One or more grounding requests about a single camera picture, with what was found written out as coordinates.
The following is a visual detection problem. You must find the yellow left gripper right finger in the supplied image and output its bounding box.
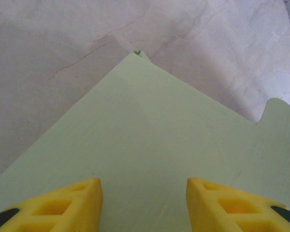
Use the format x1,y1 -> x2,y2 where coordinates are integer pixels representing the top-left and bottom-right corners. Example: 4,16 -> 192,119
186,177 -> 290,232

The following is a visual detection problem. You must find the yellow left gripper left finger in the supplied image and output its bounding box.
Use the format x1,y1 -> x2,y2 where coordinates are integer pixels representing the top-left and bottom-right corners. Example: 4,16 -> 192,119
0,178 -> 103,232

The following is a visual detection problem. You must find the light green cloth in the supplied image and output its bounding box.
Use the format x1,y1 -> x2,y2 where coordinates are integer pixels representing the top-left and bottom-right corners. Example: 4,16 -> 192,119
0,50 -> 290,232

